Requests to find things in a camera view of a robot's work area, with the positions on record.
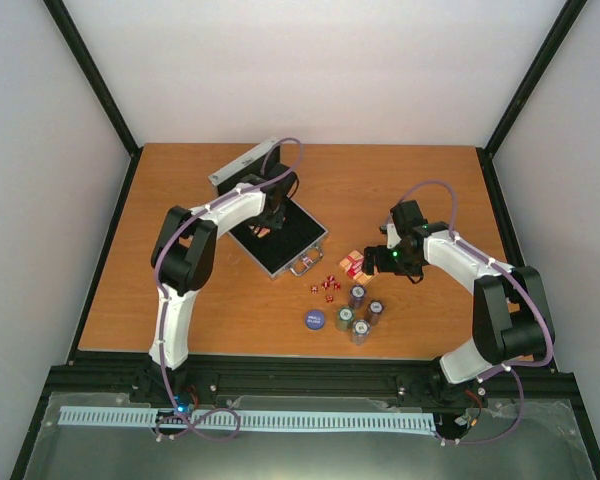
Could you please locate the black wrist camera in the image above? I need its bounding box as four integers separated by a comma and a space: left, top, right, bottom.
263, 163, 299, 208
379, 200, 427, 237

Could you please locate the purple poker chip stack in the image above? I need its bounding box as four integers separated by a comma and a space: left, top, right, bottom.
348, 285, 366, 310

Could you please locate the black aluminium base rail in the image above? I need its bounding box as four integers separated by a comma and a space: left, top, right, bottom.
43, 352, 581, 410

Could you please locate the blue small blind button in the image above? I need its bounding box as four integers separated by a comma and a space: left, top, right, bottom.
304, 309, 326, 331

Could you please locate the aluminium poker case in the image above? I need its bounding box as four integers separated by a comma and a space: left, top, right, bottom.
209, 138, 327, 278

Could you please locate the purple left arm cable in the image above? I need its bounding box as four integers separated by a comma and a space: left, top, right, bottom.
152, 135, 304, 443

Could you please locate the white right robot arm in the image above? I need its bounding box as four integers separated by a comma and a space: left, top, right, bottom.
362, 222, 554, 384

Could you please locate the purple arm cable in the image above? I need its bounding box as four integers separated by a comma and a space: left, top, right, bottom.
152, 135, 304, 443
397, 180, 556, 447

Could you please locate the grey poker chip stack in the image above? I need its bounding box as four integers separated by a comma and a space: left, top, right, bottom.
350, 319, 371, 346

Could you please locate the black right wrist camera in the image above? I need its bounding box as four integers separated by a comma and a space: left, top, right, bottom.
379, 200, 427, 237

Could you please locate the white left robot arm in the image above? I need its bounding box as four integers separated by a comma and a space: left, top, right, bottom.
149, 183, 288, 403

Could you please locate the brown poker chip stack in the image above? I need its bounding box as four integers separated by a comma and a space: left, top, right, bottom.
365, 300, 384, 326

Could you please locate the green poker chip stack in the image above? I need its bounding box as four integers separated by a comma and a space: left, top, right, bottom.
335, 306, 355, 332

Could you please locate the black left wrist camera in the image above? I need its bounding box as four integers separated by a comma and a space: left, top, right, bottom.
263, 163, 299, 208

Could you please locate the light blue cable duct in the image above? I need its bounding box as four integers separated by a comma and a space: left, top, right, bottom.
57, 406, 436, 435

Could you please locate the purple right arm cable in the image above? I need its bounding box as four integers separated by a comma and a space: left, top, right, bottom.
397, 180, 556, 447

